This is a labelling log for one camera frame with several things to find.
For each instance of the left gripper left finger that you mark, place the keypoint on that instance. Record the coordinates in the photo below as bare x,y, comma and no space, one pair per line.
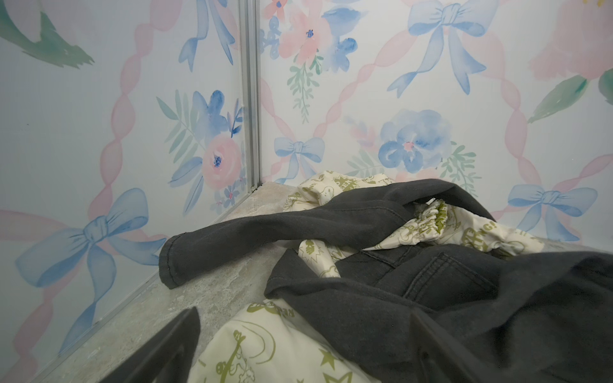
166,357

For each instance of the dark grey denim garment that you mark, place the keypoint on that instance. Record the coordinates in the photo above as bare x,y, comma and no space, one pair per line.
544,317

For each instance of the cream green-print cloth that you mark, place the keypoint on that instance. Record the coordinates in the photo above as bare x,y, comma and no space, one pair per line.
268,341

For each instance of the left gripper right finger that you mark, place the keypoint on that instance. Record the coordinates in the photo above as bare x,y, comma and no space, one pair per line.
438,357

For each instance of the left aluminium corner post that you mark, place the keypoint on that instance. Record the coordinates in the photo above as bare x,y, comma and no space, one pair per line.
250,65

